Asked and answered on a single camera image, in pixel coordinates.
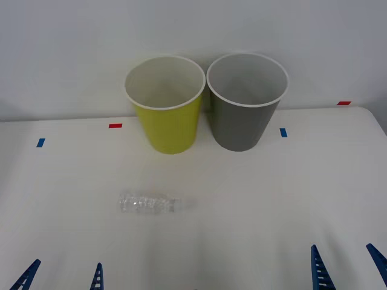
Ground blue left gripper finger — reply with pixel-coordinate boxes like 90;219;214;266
8;258;42;290
89;262;105;290

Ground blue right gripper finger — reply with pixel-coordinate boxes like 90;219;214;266
310;243;337;290
365;242;387;279

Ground clear plastic bottle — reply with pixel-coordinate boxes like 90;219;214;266
117;190;183;214

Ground yellow-green plastic bin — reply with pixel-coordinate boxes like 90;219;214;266
124;55;207;155

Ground grey plastic bin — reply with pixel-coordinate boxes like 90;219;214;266
206;52;290;153

